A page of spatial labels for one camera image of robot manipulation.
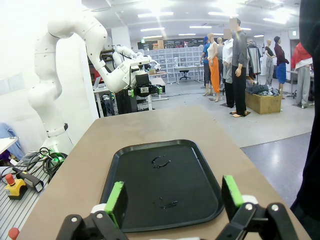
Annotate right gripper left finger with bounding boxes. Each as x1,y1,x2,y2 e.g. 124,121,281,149
55,180,130,240

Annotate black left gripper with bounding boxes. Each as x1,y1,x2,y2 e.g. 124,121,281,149
127,84,164,98

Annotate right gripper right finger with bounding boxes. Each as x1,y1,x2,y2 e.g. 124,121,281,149
217,174,300,240

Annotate black computer case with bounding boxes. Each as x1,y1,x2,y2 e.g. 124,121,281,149
115,88,138,116

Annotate black plastic serving tray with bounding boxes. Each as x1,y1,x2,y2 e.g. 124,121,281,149
99,139,225,233

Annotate mannequin in blue outfit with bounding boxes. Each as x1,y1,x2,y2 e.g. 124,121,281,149
199,36,213,97

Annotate mannequin in orange pants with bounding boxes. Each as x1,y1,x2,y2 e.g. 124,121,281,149
206,33,223,103

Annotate black handheld enabling device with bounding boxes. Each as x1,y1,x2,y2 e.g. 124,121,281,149
12,166,45,193

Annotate person in black sweater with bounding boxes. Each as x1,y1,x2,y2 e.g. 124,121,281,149
289,0,320,240

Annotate large cardboard box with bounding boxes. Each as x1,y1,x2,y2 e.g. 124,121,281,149
244,89,283,115

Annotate figure gray shirt black pants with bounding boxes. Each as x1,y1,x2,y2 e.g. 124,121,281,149
229,17,251,118

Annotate yellow emergency stop button box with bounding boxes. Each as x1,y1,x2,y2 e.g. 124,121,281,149
4,173,28,201

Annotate pile of dark clothes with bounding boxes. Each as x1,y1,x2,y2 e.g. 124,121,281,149
246,83,281,97

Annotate red round button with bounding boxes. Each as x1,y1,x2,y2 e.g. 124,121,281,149
7,226,20,240

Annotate clothes rack with garments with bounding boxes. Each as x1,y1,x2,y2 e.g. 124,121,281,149
246,41,262,76

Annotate blue cloth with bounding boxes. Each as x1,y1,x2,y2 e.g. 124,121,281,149
0,122,26,163

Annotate mannequin black top gray pants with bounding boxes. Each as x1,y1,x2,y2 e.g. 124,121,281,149
264,38,277,87

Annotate mannequin maroon top blue skirt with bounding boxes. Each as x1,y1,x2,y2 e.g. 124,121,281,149
273,36,290,96

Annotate mannequin red jacket gray pants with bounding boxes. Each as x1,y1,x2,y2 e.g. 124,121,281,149
291,42,313,108

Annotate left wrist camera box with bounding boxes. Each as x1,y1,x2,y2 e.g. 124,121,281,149
134,73,151,87

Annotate wall of white storage drawers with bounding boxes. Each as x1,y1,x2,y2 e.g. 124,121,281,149
136,46,208,81

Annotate bundle of black cables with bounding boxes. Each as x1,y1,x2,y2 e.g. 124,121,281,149
14,146,68,181

